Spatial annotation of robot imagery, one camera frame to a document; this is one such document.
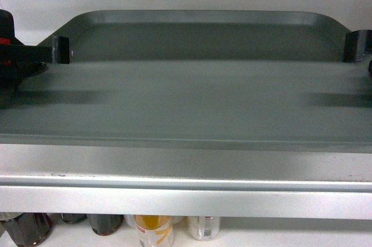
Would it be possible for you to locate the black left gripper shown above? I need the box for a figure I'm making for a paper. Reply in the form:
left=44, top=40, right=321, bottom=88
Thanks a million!
left=0, top=9, right=70, bottom=95

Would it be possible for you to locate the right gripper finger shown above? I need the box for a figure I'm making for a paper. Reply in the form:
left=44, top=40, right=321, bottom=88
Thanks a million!
left=343, top=30, right=371, bottom=63
left=368, top=60, right=372, bottom=77

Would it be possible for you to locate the grey silver tray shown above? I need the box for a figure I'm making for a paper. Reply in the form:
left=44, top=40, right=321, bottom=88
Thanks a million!
left=1, top=10, right=371, bottom=148

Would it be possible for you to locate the dark tea bottle left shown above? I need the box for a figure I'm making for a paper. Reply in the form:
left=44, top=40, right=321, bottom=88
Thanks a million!
left=1, top=212, right=53, bottom=246

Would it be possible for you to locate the dark tea bottle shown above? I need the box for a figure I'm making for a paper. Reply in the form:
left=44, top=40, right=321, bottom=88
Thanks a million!
left=1, top=212, right=53, bottom=246
left=87, top=214, right=124, bottom=236

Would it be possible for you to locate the dark tea bottle middle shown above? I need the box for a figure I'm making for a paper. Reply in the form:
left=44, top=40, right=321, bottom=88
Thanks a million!
left=87, top=214, right=124, bottom=236

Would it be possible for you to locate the orange juice bottle front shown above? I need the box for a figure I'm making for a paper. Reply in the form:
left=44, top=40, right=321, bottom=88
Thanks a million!
left=134, top=214, right=174, bottom=247

